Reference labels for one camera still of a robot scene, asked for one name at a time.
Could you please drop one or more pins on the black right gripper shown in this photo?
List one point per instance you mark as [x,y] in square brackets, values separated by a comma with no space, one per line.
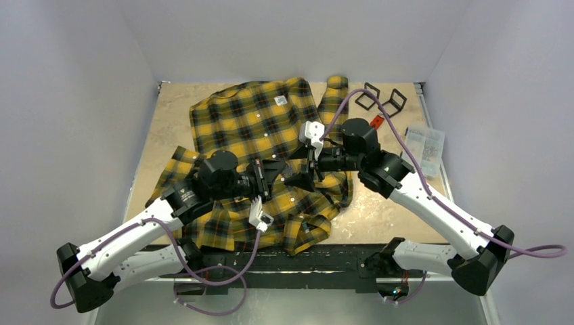
[312,161]

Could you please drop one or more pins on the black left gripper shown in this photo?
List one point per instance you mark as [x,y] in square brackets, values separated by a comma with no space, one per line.
[264,171]

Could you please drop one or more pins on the yellow black plaid shirt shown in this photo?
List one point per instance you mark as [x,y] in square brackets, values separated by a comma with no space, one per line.
[262,119]

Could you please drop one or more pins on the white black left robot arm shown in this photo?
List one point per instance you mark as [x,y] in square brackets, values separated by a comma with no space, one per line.
[94,271]

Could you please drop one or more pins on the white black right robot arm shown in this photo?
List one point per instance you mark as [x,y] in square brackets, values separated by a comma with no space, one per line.
[475,252]

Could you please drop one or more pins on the clear plastic screw box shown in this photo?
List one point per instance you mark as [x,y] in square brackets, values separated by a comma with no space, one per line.
[426,146]

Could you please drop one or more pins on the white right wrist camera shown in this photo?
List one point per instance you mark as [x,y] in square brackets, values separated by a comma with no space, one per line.
[311,133]

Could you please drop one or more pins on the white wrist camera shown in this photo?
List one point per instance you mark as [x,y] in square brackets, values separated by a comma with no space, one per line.
[311,133]
[258,218]

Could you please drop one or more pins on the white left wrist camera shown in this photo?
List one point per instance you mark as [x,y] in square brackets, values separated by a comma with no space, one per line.
[258,218]

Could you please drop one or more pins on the red handled adjustable wrench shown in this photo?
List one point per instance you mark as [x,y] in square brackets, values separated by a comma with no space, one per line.
[376,122]

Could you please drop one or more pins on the black square frame left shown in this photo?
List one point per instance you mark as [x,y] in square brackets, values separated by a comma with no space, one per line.
[364,100]

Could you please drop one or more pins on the black square frame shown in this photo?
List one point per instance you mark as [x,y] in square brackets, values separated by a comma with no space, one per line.
[395,103]
[364,100]

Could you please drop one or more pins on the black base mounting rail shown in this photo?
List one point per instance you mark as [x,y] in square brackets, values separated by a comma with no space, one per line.
[355,267]

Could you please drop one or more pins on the black square frame right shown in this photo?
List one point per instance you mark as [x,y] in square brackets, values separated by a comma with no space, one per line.
[395,103]

